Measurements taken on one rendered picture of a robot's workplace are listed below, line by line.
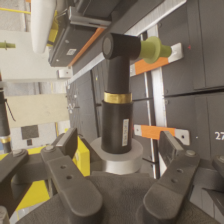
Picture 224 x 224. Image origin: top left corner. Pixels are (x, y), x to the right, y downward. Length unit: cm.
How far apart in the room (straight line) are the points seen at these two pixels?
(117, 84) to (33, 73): 444
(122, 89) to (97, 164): 10
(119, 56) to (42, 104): 443
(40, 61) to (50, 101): 108
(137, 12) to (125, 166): 32
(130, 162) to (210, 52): 18
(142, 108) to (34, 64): 441
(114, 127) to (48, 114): 442
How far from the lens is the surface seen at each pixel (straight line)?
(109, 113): 22
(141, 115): 38
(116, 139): 23
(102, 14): 47
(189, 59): 29
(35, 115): 459
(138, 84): 38
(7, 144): 89
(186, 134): 29
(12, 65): 468
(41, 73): 464
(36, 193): 22
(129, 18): 44
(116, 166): 23
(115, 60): 21
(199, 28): 27
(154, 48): 25
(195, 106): 27
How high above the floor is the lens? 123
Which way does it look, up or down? 28 degrees down
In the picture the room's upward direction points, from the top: 97 degrees counter-clockwise
